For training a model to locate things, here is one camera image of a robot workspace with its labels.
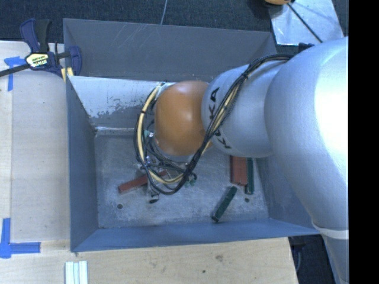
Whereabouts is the red-brown flat block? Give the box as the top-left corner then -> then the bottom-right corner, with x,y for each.
117,170 -> 167,194
229,154 -> 248,187

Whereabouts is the pale wood board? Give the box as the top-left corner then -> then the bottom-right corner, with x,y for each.
10,69 -> 72,243

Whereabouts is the grey metal bin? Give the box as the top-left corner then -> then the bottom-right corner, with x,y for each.
62,18 -> 321,253

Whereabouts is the dark green flat block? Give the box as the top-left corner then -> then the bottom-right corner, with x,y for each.
210,185 -> 238,223
244,157 -> 255,195

